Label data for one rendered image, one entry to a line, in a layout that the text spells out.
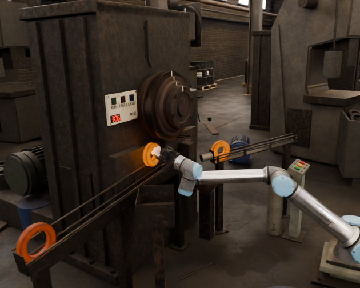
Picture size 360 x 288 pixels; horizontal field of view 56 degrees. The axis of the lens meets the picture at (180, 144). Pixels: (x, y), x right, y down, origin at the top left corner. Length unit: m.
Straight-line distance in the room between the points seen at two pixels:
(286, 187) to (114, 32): 1.33
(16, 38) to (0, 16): 0.39
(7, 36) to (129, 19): 4.17
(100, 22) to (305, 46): 3.15
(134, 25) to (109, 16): 0.22
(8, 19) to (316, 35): 4.55
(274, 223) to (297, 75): 2.38
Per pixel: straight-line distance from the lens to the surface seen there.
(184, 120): 2.31
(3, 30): 6.18
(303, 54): 4.68
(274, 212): 2.87
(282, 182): 2.04
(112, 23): 2.10
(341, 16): 4.51
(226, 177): 2.19
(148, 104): 2.14
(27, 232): 1.70
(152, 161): 2.23
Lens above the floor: 1.49
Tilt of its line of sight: 16 degrees down
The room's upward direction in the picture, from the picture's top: 1 degrees counter-clockwise
